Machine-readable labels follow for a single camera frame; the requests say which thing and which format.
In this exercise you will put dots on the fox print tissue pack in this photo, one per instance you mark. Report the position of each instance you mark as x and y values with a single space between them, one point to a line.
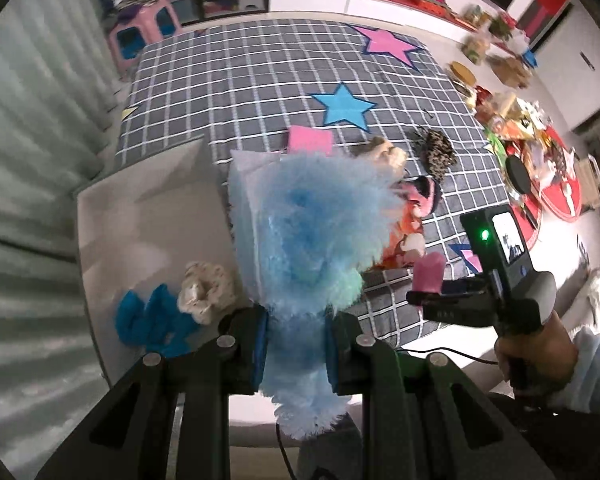
405 247

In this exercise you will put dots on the white low cabinet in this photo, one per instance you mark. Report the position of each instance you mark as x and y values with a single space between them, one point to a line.
380 7

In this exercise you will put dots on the pile of colourful packets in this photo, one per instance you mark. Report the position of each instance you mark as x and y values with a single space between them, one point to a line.
520 120

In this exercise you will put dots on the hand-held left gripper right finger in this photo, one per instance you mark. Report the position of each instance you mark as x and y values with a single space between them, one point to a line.
331 360

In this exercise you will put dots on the pink plastic stool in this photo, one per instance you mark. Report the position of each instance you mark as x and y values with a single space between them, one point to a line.
150 40

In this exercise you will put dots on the person's right forearm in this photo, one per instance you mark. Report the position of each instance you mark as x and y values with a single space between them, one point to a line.
597 365

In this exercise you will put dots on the person's right hand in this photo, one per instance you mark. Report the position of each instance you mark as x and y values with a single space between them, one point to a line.
550 355

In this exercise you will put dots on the black round disc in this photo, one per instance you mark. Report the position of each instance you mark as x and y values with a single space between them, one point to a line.
522 175

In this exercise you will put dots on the cream dotted scrunchie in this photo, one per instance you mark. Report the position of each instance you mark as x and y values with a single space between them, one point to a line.
205 290

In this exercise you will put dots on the beige knitted hat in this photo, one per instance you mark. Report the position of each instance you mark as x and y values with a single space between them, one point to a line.
387 152

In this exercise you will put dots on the jar with gold lid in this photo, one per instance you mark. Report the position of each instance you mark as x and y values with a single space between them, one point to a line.
462 72

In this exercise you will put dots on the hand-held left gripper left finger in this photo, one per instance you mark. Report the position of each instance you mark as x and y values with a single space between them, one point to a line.
259 352

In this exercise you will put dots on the red round mat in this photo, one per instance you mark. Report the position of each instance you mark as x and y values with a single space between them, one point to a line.
555 205

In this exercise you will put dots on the pale green curtain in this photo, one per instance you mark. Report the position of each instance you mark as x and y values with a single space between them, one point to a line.
30 160

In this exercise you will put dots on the pink sponge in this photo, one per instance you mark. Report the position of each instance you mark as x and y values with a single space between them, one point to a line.
428 272
310 140

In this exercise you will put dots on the grey checked star blanket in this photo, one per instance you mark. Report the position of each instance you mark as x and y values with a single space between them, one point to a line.
260 75

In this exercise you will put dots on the leopard print scrunchie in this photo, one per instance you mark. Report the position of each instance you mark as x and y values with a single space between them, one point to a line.
437 155

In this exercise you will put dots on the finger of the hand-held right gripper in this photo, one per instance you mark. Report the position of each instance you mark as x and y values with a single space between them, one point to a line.
440 306
462 287

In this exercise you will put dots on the white storage box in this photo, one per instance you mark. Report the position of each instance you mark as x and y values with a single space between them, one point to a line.
150 230

